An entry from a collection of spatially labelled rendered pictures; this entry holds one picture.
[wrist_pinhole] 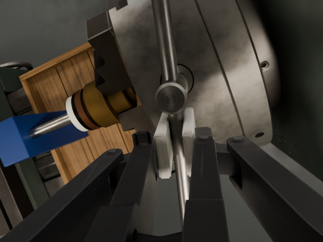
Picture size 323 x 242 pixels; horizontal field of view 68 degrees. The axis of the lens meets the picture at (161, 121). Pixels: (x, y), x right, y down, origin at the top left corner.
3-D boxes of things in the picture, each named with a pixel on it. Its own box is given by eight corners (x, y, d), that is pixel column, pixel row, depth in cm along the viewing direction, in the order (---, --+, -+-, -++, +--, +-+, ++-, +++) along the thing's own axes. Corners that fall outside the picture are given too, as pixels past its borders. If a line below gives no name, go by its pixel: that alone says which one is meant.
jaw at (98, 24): (163, 50, 38) (128, -19, 28) (170, 72, 36) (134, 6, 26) (104, 77, 40) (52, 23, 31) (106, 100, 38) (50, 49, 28)
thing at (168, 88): (167, 69, 27) (152, 85, 16) (186, 66, 26) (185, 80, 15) (169, 89, 27) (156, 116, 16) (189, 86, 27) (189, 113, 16)
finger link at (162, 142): (170, 178, 16) (159, 179, 16) (175, 139, 22) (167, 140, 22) (164, 136, 15) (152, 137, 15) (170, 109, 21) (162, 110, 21)
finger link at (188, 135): (181, 134, 15) (193, 133, 14) (184, 107, 21) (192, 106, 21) (187, 177, 15) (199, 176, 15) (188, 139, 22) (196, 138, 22)
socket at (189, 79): (161, 65, 27) (158, 66, 24) (191, 60, 26) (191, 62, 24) (165, 94, 28) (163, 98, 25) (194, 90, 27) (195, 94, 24)
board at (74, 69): (120, 31, 62) (115, 27, 58) (172, 159, 63) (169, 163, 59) (29, 77, 68) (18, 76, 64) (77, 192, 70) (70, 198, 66)
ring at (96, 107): (108, 63, 36) (58, 86, 38) (131, 119, 37) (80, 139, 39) (127, 69, 45) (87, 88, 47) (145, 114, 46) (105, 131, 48)
